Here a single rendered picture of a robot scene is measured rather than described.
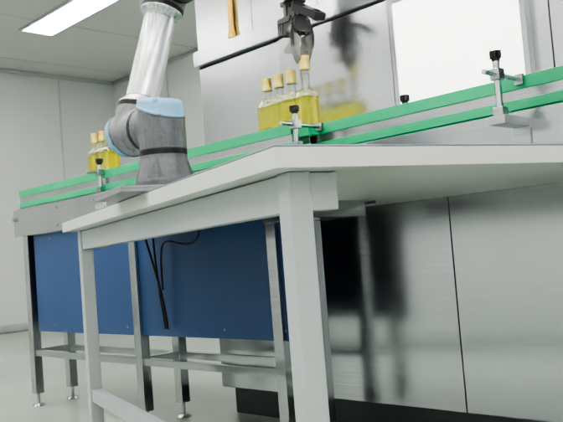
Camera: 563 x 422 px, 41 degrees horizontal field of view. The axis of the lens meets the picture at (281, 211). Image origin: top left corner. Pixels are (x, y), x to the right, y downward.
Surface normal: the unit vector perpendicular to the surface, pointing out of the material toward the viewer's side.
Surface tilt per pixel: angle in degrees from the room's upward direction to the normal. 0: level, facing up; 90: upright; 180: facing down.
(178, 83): 90
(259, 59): 90
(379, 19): 90
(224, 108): 90
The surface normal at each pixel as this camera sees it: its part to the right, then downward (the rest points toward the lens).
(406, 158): 0.46, -0.08
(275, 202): -0.89, 0.04
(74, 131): 0.70, -0.10
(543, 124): -0.71, 0.02
